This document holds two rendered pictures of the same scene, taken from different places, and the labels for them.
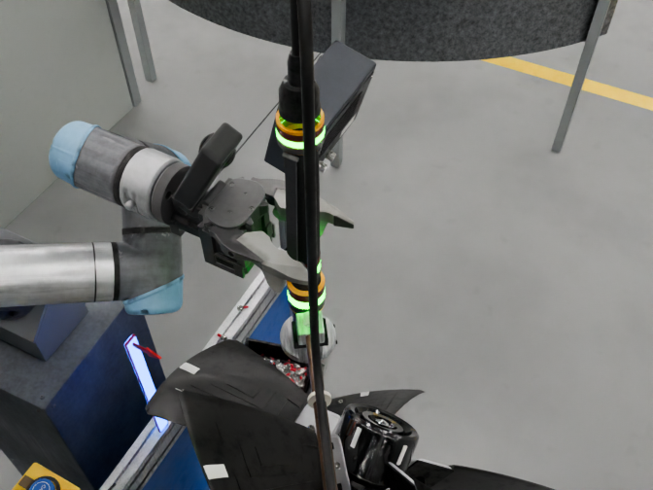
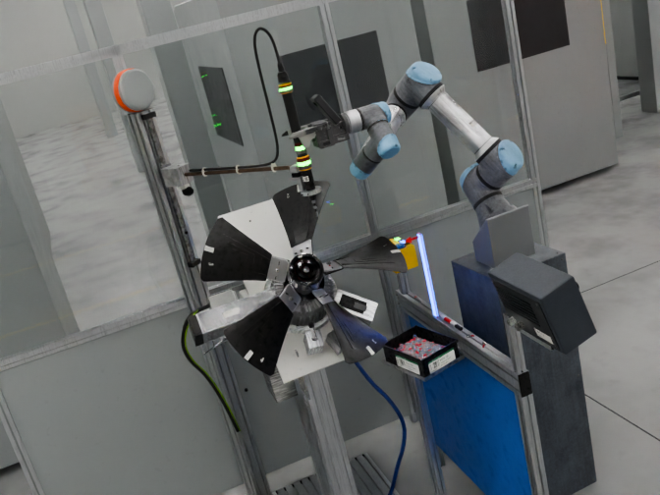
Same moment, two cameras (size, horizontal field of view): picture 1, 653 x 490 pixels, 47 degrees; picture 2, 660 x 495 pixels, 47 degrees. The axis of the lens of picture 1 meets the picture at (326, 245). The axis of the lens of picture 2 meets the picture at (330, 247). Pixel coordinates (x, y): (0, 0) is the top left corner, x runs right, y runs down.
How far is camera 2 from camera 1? 283 cm
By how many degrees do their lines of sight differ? 101
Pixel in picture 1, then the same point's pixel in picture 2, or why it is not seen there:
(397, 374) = not seen: outside the picture
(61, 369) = (467, 263)
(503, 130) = not seen: outside the picture
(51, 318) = (479, 243)
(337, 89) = (520, 277)
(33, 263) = not seen: hidden behind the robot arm
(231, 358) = (390, 261)
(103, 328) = (480, 272)
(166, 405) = (380, 241)
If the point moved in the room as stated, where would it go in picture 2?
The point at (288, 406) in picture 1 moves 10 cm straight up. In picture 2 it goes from (346, 262) to (339, 236)
